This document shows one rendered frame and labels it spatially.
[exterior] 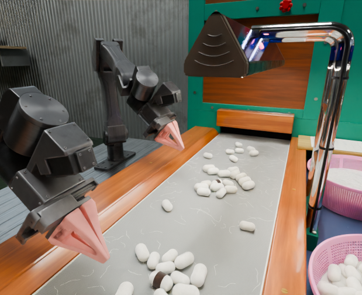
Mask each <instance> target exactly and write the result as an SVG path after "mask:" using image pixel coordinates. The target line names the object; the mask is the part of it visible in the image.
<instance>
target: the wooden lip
mask: <svg viewBox="0 0 362 295"><path fill-rule="evenodd" d="M294 116H295V114H292V113H286V112H271V111H256V110H248V109H233V108H220V109H218V110H217V120H216V126H224V127H230V128H240V129H251V130H257V131H268V132H279V133H289V134H292V128H293V123H294Z"/></svg>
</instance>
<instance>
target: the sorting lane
mask: <svg viewBox="0 0 362 295"><path fill-rule="evenodd" d="M236 142H239V143H241V144H242V145H243V146H242V147H241V149H243V150H244V152H243V153H236V152H234V154H233V155H234V156H236V157H237V159H238V160H237V162H233V161H231V160H230V159H229V157H230V156H231V155H230V154H227V153H226V149H232V150H234V151H235V149H236V148H239V147H237V146H235V143H236ZM248 146H251V147H254V148H255V150H257V151H258V155H257V156H250V155H249V151H248V150H247V147H248ZM289 146H290V142H282V141H276V140H267V139H257V138H248V137H242V136H233V135H224V134H219V135H218V136H216V137H215V138H214V139H213V140H211V141H210V142H209V143H208V144H207V145H206V146H205V147H203V148H202V149H201V150H200V151H199V152H198V153H197V154H195V155H194V156H193V157H192V158H190V159H189V161H187V162H186V163H185V164H183V165H182V166H181V167H180V168H179V169H178V170H177V171H175V172H174V173H173V174H172V175H171V176H170V177H169V178H167V179H166V180H165V181H164V182H162V183H161V184H160V185H159V186H158V187H157V188H156V189H154V190H153V191H152V192H151V193H150V194H149V195H148V196H146V197H145V198H144V199H143V200H141V202H139V203H138V204H137V205H136V206H135V207H133V208H132V209H131V210H130V211H129V212H128V213H127V214H125V215H124V216H123V217H122V218H121V219H120V220H119V221H117V222H116V223H115V224H114V225H112V226H111V227H110V228H109V229H108V230H107V231H106V232H104V233H103V234H102V235H103V238H104V240H105V243H106V246H107V248H108V251H109V254H110V258H109V259H108V260H107V261H106V262H105V263H104V264H102V263H100V262H98V261H96V260H94V259H92V258H90V257H88V256H86V255H84V254H81V253H80V254H79V255H78V256H76V257H75V258H74V259H73V260H72V261H71V262H70V263H69V264H67V265H66V266H65V267H64V268H62V269H61V270H60V271H59V272H58V273H57V274H56V275H54V276H53V277H52V278H51V279H50V280H49V281H48V282H46V283H45V284H44V285H42V287H41V288H39V289H38V290H37V291H36V292H34V293H33V294H32V295H115V294H116V292H117V290H118V288H119V286H120V284H121V283H123V282H131V284H132V285H133V288H134V291H133V294H132V295H153V294H154V292H155V291H156V290H157V288H155V287H154V286H153V285H152V284H151V283H150V280H149V277H150V274H151V273H152V272H153V271H155V270H156V269H149V268H148V266H147V261H148V260H147V261H145V262H141V261H139V260H138V258H137V255H136V252H135V247H136V245H137V244H139V243H143V244H145V245H146V247H147V249H148V251H149V254H151V253H152V252H158V253H159V255H160V260H159V262H158V263H162V262H163V261H162V257H163V255H164V254H165V253H167V252H168V251H169V250H170V249H175V250H176V251H177V252H178V256H180V255H181V254H183V253H185V252H191V253H192V254H193V255H194V261H193V263H192V264H190V265H189V266H187V267H185V268H183V269H178V268H176V267H175V270H174V271H179V272H181V273H183V274H185V275H187V276H188V277H189V280H190V284H189V285H192V283H191V279H190V278H191V275H192V273H193V270H194V267H195V265H197V264H199V263H202V264H204V265H205V266H206V268H207V274H206V277H205V281H204V284H203V285H202V286H201V287H197V288H198V290H199V295H261V294H262V291H263V284H264V278H265V275H266V269H267V263H268V257H269V253H270V248H271V241H272V238H273V232H274V226H275V220H276V216H277V210H278V205H279V200H280V195H281V189H282V183H283V179H284V173H285V167H286V163H287V157H288V152H289ZM205 152H206V153H211V154H212V158H211V159H208V158H205V157H204V156H203V154H204V153H205ZM208 164H212V165H214V166H215V167H216V168H218V169H219V170H227V169H228V168H229V167H235V166H236V167H238V168H239V171H240V173H246V174H247V177H250V178H251V180H252V181H254V183H255V186H254V188H252V189H249V190H244V189H243V188H242V186H241V185H239V183H238V181H236V179H232V178H231V177H230V176H229V177H219V176H218V174H213V175H210V174H208V172H205V171H204V170H203V166H204V165H208ZM216 179H221V181H223V180H224V179H226V180H230V181H232V182H233V183H234V186H236V187H237V192H236V193H226V194H225V195H224V196H223V197H222V198H218V197H217V196H216V192H217V191H212V190H211V189H210V186H209V189H210V191H211V193H210V195H209V196H204V195H199V194H198V193H197V191H196V190H195V189H194V185H195V184H196V183H201V182H202V181H205V180H210V181H211V182H213V181H214V180H216ZM163 200H169V201H170V203H171V204H172V205H173V208H172V210H171V211H166V210H165V209H164V207H163V206H162V202H163ZM241 221H247V222H252V223H253V224H254V225H255V227H256V228H255V230H254V231H247V230H242V229H241V228H240V227H239V224H240V222H241Z"/></svg>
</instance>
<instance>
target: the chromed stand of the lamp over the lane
mask: <svg viewBox="0 0 362 295"><path fill-rule="evenodd" d="M251 30H253V31H254V32H255V34H256V36H257V37H258V38H259V39H267V41H268V42H269V43H290V42H327V43H329V44H330V47H331V51H330V57H329V64H328V67H327V73H326V80H325V86H324V90H323V96H322V103H321V106H320V113H319V119H318V125H317V129H316V135H315V141H314V146H313V152H312V158H311V164H310V168H309V174H308V181H307V185H306V250H308V251H314V249H315V248H316V247H317V243H318V238H319V235H318V221H319V216H320V211H321V209H322V202H323V196H324V193H325V187H326V182H327V177H328V173H329V167H330V162H331V159H332V153H333V150H334V148H335V147H334V145H335V139H336V134H337V129H338V125H339V119H340V114H341V111H342V105H343V100H344V95H345V91H346V85H347V80H348V79H349V71H350V66H351V61H352V57H353V52H354V45H355V39H354V34H353V32H352V31H351V29H350V28H349V27H348V26H347V25H345V24H343V23H341V22H337V21H325V22H303V23H280V24H269V25H252V27H251Z"/></svg>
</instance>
